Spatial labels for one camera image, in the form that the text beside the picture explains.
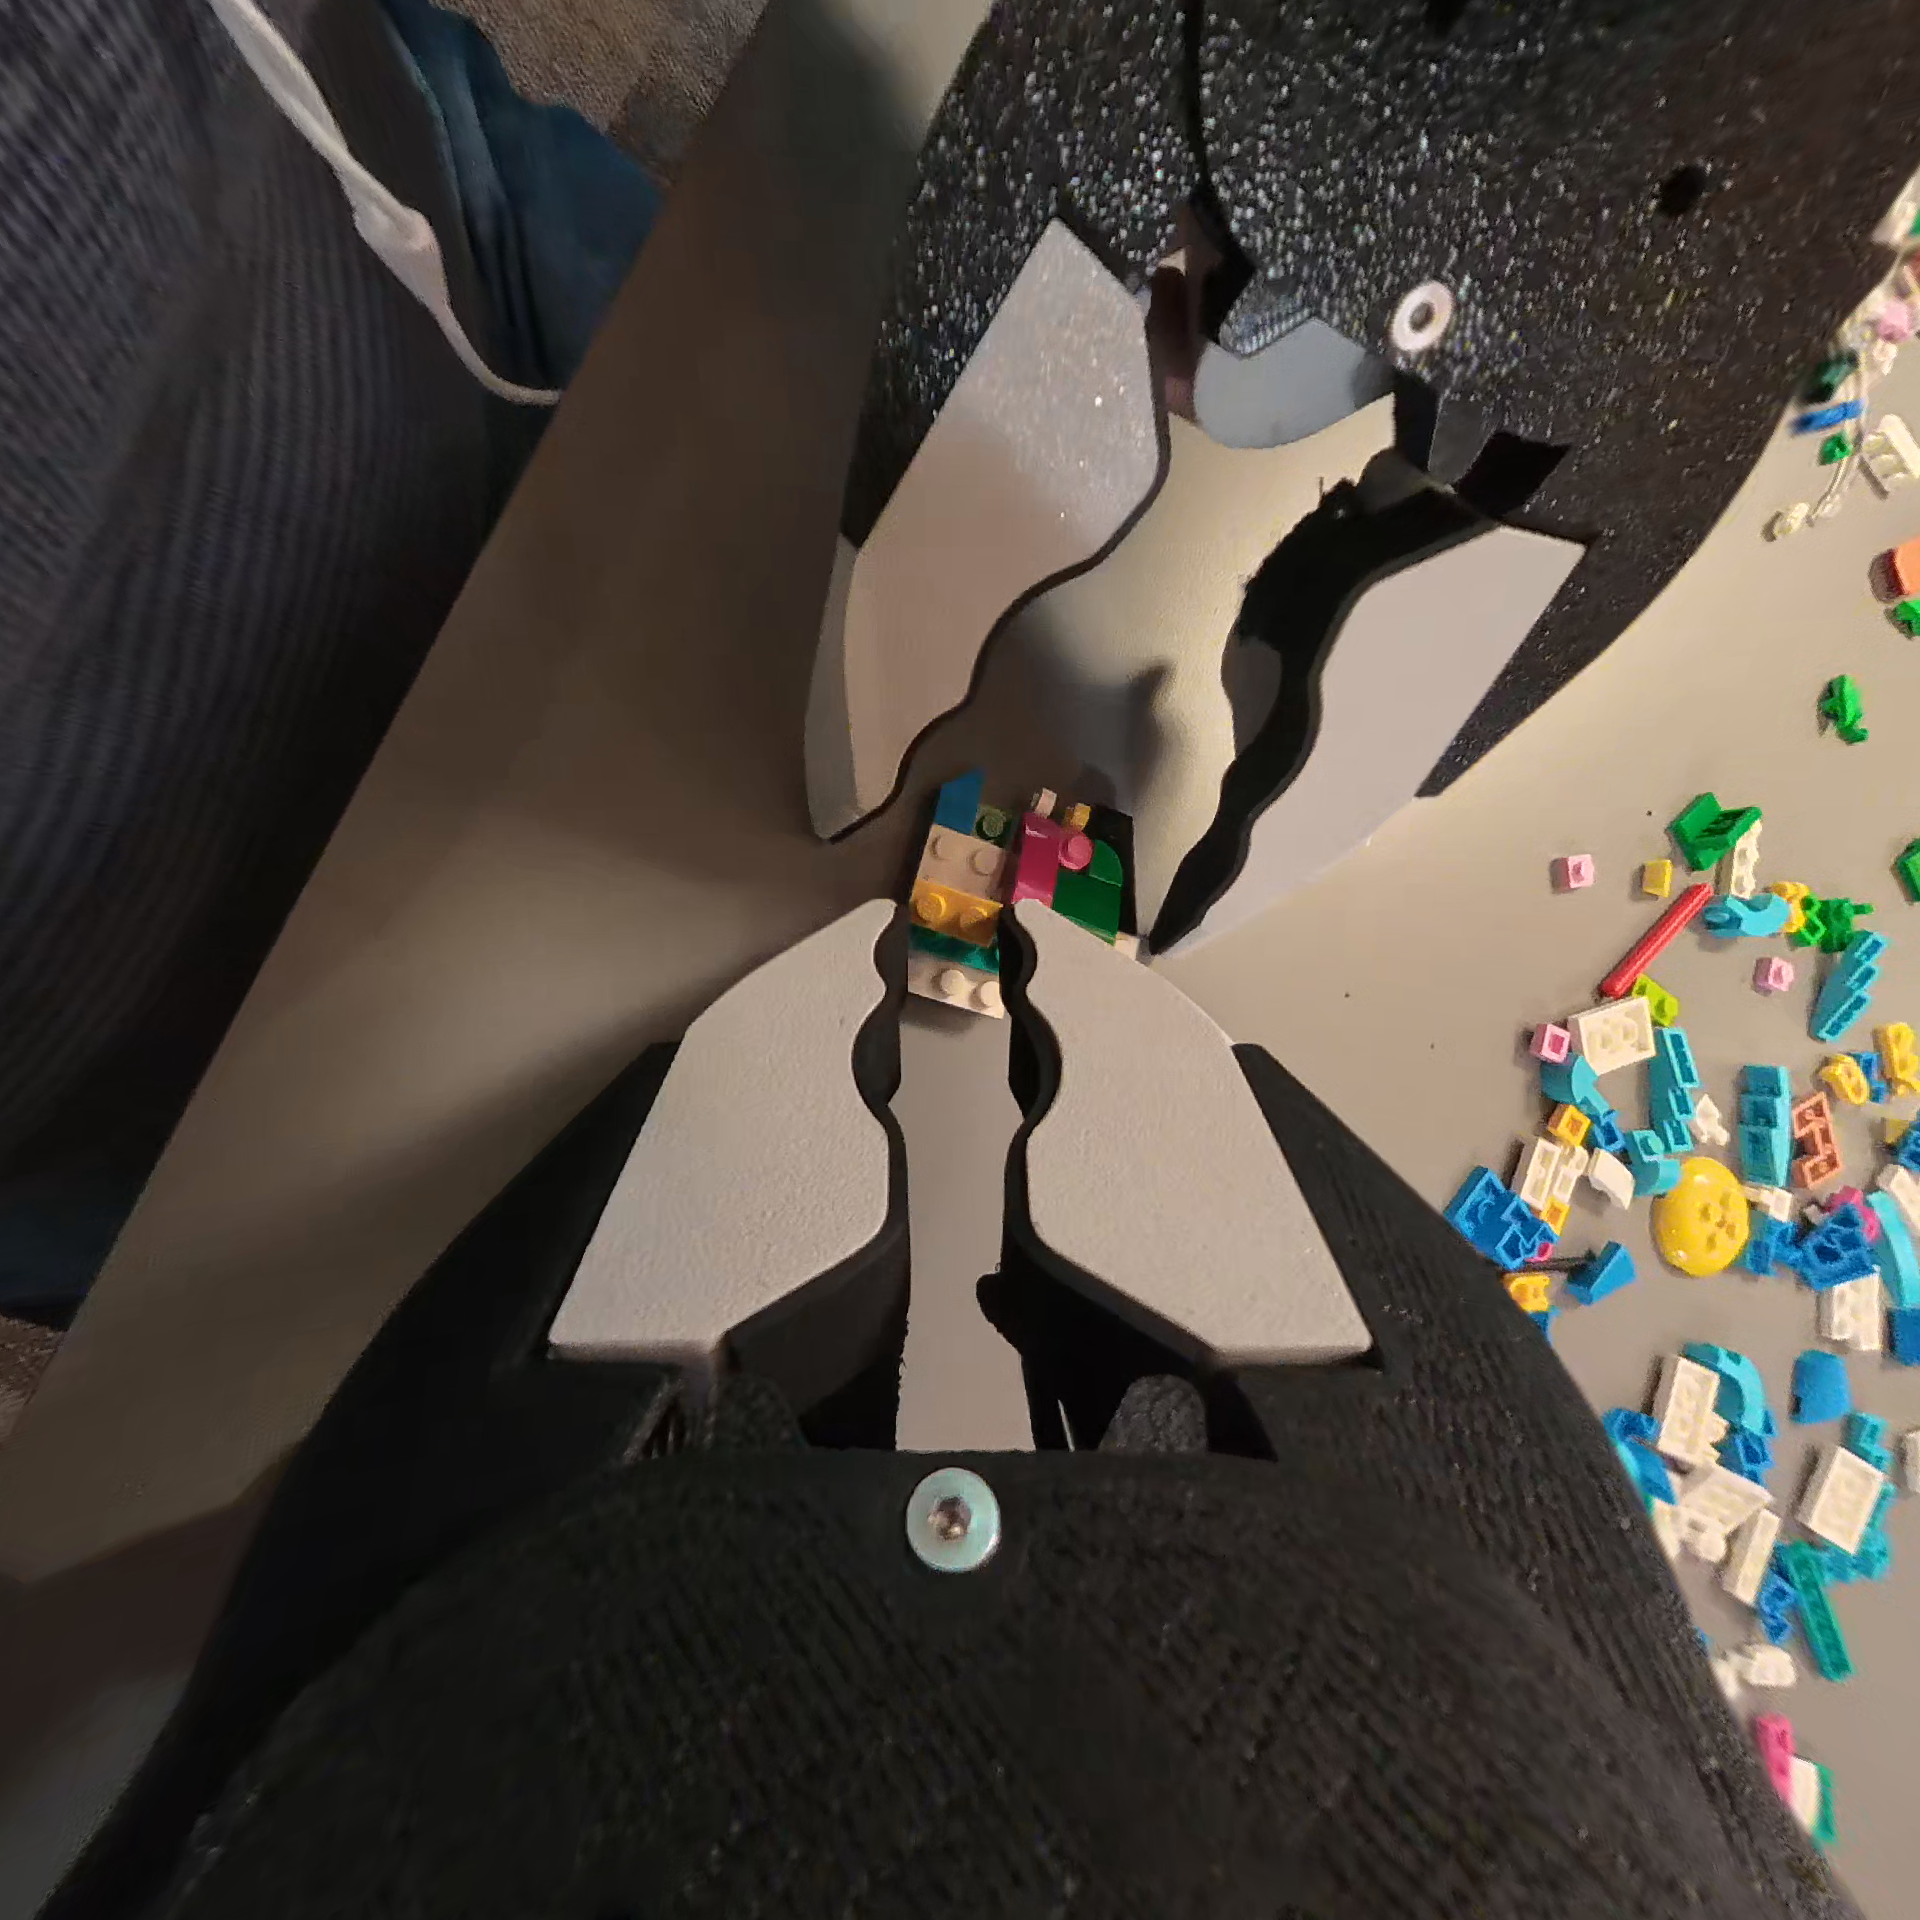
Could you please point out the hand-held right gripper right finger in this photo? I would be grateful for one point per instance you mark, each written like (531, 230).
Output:
(1186, 1185)

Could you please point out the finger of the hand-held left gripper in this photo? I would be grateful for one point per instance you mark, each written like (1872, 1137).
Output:
(994, 482)
(1426, 660)

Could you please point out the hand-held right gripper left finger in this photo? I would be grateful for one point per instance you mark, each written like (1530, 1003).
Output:
(737, 1155)

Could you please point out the multicoloured toy brick assembly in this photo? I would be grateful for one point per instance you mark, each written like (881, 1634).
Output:
(959, 860)

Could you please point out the grey desk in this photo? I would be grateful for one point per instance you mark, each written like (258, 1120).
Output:
(598, 897)

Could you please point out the red toy stick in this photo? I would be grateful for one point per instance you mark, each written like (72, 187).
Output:
(1652, 940)

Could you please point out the pile of loose toy bricks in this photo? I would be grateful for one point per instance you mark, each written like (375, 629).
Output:
(1613, 1037)

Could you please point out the small green leaf piece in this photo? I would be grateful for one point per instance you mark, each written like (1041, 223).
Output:
(1842, 709)

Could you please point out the yellow round dome piece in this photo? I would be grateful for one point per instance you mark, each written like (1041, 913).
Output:
(1697, 1214)

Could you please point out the blue cloth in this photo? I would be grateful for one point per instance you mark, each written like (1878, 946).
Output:
(554, 195)

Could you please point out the person's dark striped clothing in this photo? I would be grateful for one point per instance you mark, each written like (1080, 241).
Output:
(182, 598)

